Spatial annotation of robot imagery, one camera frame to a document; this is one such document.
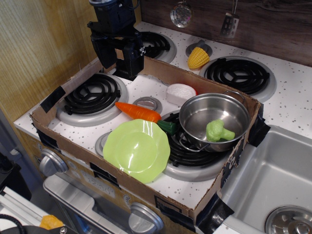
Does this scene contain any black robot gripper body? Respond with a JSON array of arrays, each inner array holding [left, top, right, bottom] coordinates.
[[87, 0, 142, 42]]

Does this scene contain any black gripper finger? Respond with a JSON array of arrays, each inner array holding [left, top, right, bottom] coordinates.
[[114, 38, 145, 81], [91, 36, 117, 69]]

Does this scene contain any green toy broccoli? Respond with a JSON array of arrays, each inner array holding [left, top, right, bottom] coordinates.
[[206, 119, 235, 142]]

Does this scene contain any back left stove burner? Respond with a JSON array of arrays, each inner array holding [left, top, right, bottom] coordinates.
[[141, 32, 177, 63]]

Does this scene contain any stove burner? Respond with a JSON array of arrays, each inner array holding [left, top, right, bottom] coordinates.
[[57, 73, 128, 127], [199, 56, 277, 103], [162, 110, 231, 182], [141, 32, 177, 63]]

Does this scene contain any orange toy carrot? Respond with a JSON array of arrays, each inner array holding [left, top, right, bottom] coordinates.
[[115, 102, 177, 136]]

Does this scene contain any front left stove burner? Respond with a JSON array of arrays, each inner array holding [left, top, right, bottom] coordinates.
[[57, 73, 128, 127]]

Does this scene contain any white toy cheese wedge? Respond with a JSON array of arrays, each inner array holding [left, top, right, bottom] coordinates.
[[166, 83, 197, 106]]

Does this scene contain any yellow toy corn cob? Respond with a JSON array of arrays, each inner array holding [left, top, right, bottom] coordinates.
[[187, 47, 210, 69]]

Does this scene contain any light green plastic plate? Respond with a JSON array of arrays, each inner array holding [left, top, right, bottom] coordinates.
[[103, 119, 170, 183]]

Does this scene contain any brown cardboard fence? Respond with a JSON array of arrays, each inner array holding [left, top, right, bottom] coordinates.
[[31, 58, 261, 224]]

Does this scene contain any front right stove burner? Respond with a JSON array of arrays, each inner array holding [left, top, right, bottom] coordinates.
[[162, 110, 231, 182]]

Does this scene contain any hanging metal grater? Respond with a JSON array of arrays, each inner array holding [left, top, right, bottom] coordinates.
[[220, 0, 239, 39]]

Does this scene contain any back right stove burner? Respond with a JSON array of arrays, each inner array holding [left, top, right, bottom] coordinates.
[[199, 56, 277, 103]]

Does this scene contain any left silver stove knob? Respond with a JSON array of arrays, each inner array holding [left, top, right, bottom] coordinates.
[[39, 148, 68, 177]]

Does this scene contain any silver stove knob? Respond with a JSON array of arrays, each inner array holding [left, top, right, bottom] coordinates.
[[128, 202, 164, 234], [39, 148, 68, 177]]

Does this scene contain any right silver stove knob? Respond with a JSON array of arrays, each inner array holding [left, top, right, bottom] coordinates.
[[128, 202, 164, 234]]

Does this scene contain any yellow sponge piece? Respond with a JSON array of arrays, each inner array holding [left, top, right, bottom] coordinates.
[[39, 214, 64, 230]]

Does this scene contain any grey toy sink basin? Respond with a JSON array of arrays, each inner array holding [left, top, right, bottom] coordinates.
[[220, 126, 312, 234]]

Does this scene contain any metal sink drain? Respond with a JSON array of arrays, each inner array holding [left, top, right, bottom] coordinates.
[[264, 205, 312, 234]]

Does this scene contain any steel pot with handles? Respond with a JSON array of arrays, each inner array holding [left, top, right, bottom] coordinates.
[[179, 93, 251, 153]]

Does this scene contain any silver oven door handle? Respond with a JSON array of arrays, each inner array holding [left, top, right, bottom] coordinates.
[[43, 175, 126, 234]]

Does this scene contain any black cable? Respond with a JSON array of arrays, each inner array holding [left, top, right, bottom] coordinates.
[[0, 214, 26, 234]]

